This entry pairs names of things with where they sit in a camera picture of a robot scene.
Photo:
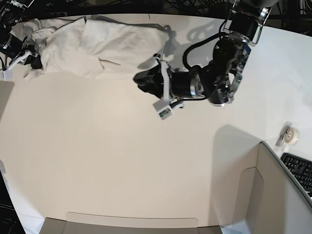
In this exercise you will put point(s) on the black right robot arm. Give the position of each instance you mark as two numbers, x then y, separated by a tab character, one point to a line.
11	12

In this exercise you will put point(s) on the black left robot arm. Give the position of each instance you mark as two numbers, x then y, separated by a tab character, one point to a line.
218	81

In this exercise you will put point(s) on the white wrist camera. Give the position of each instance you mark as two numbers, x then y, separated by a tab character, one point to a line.
6	75
163	111

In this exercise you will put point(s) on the black computer keyboard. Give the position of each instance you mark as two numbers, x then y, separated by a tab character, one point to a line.
301	169

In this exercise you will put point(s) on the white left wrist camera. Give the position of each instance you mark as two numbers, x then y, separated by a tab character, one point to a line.
163	111

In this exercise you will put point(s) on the white printed t-shirt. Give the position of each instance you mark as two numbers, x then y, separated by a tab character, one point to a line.
93	48

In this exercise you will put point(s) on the grey front partition panel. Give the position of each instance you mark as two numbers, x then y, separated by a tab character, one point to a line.
78	223

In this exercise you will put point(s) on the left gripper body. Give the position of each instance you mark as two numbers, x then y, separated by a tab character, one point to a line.
167	98

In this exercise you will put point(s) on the clear tape dispenser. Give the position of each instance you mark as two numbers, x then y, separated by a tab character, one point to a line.
288	135

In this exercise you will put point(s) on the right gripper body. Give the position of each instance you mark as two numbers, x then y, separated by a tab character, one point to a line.
20	53

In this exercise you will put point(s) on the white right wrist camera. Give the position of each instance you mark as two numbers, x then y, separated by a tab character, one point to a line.
6	75

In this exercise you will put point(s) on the grey right partition panel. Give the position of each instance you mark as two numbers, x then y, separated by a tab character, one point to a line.
270	200

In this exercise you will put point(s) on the grey partition panel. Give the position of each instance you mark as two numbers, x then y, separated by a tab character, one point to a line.
78	223
270	200

